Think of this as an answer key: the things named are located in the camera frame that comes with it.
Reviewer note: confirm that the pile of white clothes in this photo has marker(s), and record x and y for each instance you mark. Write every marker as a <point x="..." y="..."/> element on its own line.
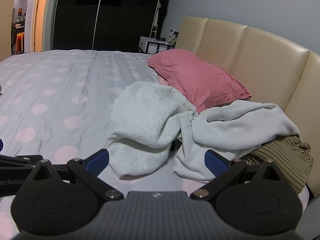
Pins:
<point x="237" y="127"/>

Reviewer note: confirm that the brown striped garment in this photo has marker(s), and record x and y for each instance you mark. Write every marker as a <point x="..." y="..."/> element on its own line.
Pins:
<point x="280" y="155"/>

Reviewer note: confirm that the pink pillow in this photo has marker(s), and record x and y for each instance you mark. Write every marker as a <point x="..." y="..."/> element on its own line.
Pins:
<point x="195" y="77"/>

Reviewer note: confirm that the white nightstand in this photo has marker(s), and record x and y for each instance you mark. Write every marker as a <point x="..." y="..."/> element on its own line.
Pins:
<point x="145" y="43"/>

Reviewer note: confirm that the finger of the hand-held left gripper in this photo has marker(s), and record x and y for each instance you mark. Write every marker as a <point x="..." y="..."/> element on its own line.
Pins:
<point x="22" y="160"/>
<point x="1" y="146"/>

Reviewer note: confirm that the beige room door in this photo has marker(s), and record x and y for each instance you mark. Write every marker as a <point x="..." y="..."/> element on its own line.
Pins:
<point x="6" y="30"/>

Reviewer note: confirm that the beige padded headboard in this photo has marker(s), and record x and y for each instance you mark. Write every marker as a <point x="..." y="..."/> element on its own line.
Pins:
<point x="262" y="55"/>

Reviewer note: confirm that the yellow stool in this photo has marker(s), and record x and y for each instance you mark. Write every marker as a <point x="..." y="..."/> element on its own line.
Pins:
<point x="20" y="40"/>

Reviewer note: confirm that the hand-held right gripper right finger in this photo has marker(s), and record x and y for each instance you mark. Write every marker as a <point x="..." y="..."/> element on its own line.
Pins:
<point x="215" y="162"/>

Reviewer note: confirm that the white ladder rack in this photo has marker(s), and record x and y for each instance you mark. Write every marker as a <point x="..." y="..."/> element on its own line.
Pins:
<point x="153" y="27"/>

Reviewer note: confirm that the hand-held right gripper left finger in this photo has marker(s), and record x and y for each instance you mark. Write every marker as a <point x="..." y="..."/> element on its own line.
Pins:
<point x="97" y="162"/>

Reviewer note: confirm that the wall switch panel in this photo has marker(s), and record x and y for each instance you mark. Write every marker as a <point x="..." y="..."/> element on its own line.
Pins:
<point x="174" y="31"/>

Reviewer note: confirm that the black sliding wardrobe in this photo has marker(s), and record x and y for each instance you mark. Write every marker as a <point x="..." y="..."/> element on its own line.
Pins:
<point x="75" y="17"/>

